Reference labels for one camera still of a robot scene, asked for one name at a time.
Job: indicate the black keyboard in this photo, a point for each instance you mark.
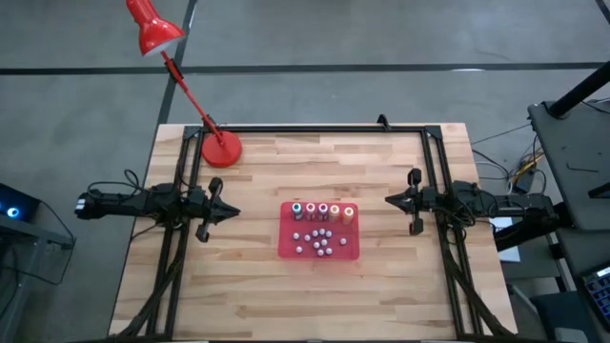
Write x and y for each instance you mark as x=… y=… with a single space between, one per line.
x=599 y=295

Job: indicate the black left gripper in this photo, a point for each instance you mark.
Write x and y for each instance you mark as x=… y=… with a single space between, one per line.
x=197 y=205

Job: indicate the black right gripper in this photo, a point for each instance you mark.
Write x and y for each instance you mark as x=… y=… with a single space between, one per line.
x=427 y=199

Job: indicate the black power adapter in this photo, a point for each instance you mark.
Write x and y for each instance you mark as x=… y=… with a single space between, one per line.
x=526 y=182

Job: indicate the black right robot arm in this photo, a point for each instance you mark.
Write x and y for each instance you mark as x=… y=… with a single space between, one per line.
x=500 y=205

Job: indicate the red desk lamp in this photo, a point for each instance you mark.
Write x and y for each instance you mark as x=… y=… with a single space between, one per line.
x=221 y=150

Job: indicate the black aluminium table frame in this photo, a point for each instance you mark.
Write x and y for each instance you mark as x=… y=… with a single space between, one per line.
x=310 y=128

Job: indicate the red translucent plastic bin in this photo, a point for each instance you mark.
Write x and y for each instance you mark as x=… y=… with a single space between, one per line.
x=348 y=252

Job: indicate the black frame clamp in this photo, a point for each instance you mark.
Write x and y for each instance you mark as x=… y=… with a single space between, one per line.
x=383 y=123

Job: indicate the black pole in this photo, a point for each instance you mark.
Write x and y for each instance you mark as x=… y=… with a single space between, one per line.
x=579 y=90

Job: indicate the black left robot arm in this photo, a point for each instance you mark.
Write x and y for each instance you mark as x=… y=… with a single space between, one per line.
x=124 y=204

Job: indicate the black computer blue lights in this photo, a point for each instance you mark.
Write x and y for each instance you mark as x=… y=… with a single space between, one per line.
x=24 y=200

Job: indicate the white paper sheet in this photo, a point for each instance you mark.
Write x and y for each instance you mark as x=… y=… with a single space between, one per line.
x=507 y=255

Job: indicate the orange food colouring bottle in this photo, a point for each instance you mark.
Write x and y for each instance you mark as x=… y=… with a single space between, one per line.
x=310 y=209

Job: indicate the dark grey desk top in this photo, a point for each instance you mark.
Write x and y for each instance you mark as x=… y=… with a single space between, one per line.
x=572 y=157

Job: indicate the green food colouring bottle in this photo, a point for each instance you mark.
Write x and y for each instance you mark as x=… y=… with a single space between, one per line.
x=297 y=209

